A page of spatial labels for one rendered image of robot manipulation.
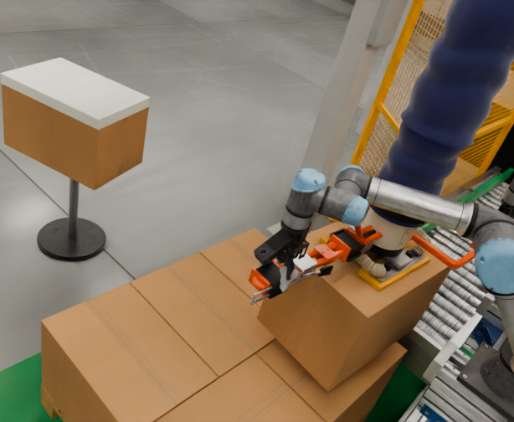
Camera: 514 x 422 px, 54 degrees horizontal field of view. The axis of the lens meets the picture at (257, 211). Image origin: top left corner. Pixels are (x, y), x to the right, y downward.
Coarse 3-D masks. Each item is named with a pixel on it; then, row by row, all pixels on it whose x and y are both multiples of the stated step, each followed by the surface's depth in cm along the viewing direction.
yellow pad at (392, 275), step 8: (408, 248) 194; (416, 256) 191; (424, 256) 192; (384, 264) 179; (392, 264) 179; (408, 264) 185; (416, 264) 187; (424, 264) 191; (360, 272) 176; (392, 272) 179; (400, 272) 181; (408, 272) 183; (368, 280) 174; (376, 280) 174; (384, 280) 174; (392, 280) 176; (376, 288) 172
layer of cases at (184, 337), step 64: (192, 256) 244; (64, 320) 197; (128, 320) 204; (192, 320) 212; (256, 320) 221; (64, 384) 196; (128, 384) 181; (192, 384) 187; (256, 384) 194; (320, 384) 201; (384, 384) 236
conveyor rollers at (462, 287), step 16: (496, 192) 387; (496, 208) 363; (432, 240) 306; (448, 240) 310; (464, 240) 320; (464, 272) 288; (448, 288) 276; (464, 288) 280; (480, 288) 283; (432, 304) 257; (448, 304) 260; (464, 304) 264; (432, 320) 248; (448, 320) 251; (464, 320) 255; (432, 336) 239; (448, 336) 243
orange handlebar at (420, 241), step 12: (372, 228) 178; (372, 240) 172; (420, 240) 179; (312, 252) 158; (324, 252) 158; (336, 252) 161; (432, 252) 176; (324, 264) 156; (456, 264) 172; (264, 288) 140
